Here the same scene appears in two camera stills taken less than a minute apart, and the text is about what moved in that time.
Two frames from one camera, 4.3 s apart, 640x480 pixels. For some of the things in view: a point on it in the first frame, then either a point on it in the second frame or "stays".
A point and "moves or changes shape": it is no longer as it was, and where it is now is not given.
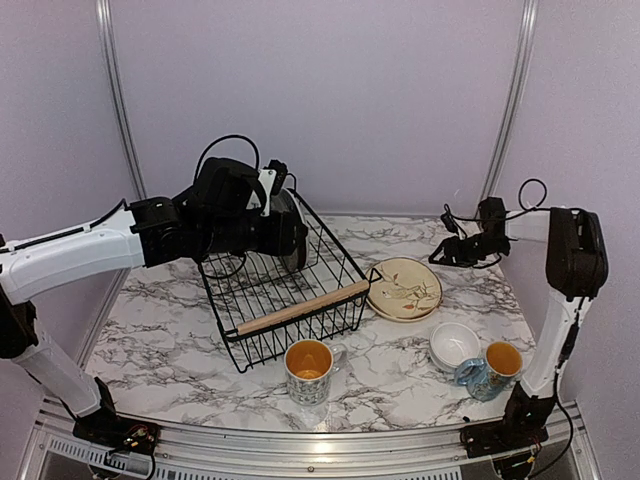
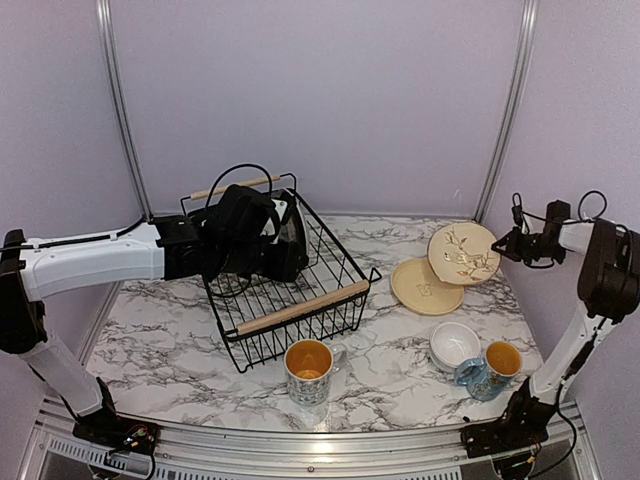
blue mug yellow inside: (486, 378) stays
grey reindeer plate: (288, 202) stays
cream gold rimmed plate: (408, 289) -> (461, 253)
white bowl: (451, 343) stays
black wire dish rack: (269, 311) moves or changes shape
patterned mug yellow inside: (309, 366) stays
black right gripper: (450, 246) -> (512, 248)
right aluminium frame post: (526, 42) stays
